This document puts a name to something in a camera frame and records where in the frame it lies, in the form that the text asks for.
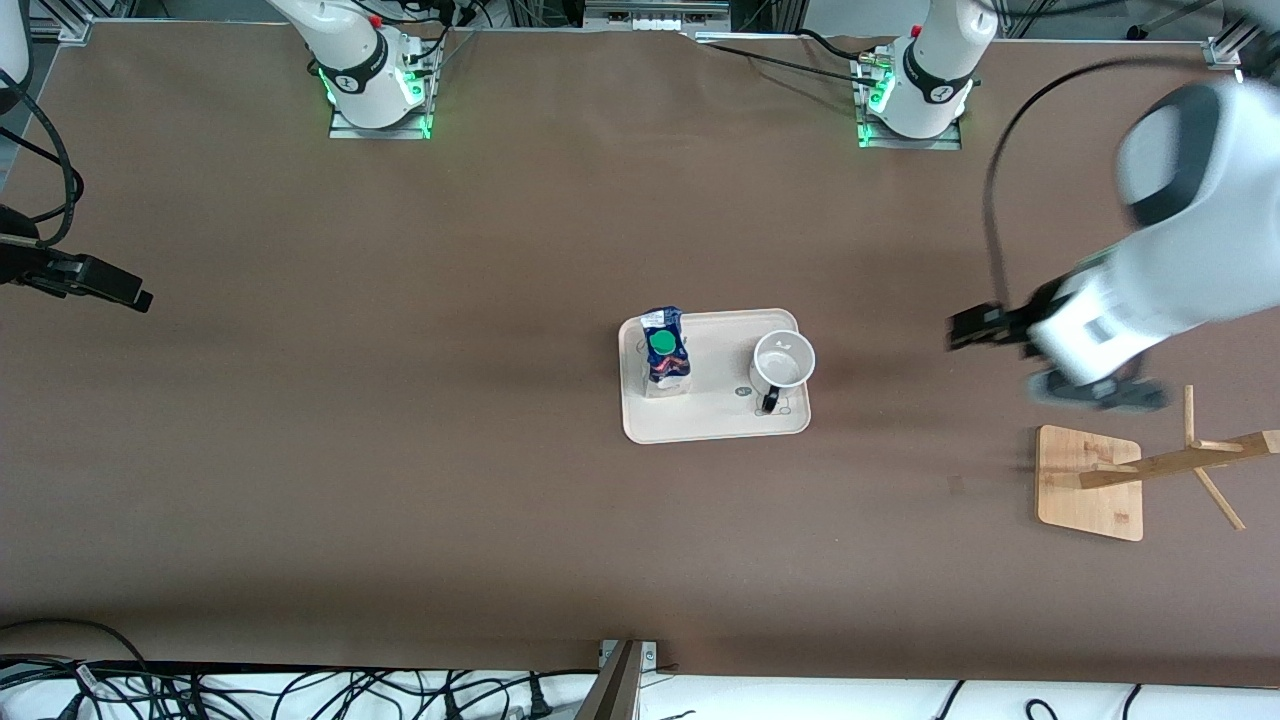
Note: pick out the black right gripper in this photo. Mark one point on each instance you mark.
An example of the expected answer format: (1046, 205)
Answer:
(32, 263)

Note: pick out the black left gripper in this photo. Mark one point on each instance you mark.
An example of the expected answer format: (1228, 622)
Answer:
(1036, 304)

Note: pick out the blue milk carton green cap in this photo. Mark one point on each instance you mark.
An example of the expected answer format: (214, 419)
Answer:
(665, 365)

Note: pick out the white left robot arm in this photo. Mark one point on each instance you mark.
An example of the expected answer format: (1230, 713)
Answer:
(1200, 250)

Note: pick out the cream rabbit print tray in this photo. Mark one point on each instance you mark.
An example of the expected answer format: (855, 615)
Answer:
(720, 420)

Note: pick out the wooden mug stand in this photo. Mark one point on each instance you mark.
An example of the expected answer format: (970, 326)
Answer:
(1085, 500)

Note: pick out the silver power strip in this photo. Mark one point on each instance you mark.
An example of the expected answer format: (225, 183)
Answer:
(655, 20)

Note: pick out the aluminium profile bar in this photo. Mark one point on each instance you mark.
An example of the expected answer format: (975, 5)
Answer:
(615, 695)

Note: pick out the black power plug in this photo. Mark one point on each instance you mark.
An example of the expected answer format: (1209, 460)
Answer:
(538, 700)

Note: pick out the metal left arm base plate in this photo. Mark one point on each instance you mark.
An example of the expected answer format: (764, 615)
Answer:
(940, 143)

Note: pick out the aluminium frame corner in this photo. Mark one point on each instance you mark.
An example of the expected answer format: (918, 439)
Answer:
(1222, 45)
(70, 25)

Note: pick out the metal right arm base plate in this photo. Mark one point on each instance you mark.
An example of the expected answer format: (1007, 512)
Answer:
(350, 131)

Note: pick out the small metal bracket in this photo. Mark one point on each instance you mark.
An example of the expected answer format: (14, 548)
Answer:
(650, 655)

